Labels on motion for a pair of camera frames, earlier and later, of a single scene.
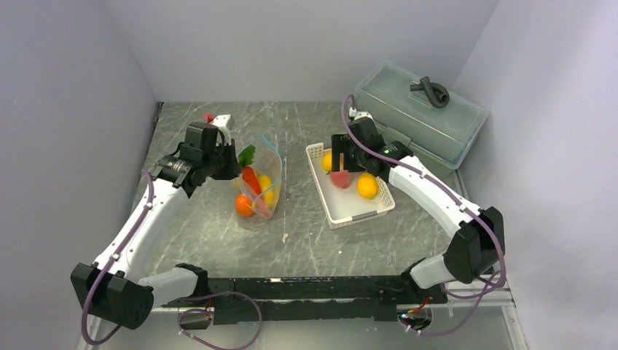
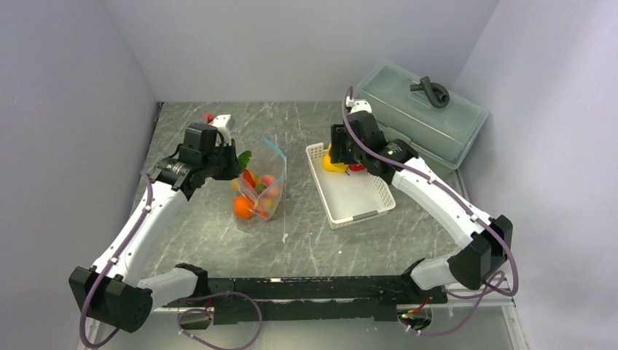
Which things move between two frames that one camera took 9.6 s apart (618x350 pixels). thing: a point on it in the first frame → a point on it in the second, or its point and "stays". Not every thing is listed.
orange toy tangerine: (243, 205) stays
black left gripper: (233, 170) stays
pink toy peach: (341, 179) → (270, 187)
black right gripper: (341, 144) stays
